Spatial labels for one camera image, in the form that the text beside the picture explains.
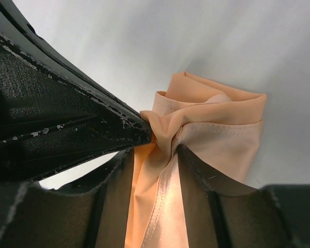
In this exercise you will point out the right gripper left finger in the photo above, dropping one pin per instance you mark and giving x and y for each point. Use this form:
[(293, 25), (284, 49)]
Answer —
[(91, 211)]

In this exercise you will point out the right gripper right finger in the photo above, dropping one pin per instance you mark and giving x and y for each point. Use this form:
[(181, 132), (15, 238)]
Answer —
[(222, 212)]

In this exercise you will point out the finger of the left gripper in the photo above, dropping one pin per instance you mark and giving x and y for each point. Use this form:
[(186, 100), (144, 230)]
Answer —
[(14, 16), (49, 124)]

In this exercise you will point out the peach cloth napkin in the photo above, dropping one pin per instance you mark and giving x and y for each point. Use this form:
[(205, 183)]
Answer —
[(218, 123)]

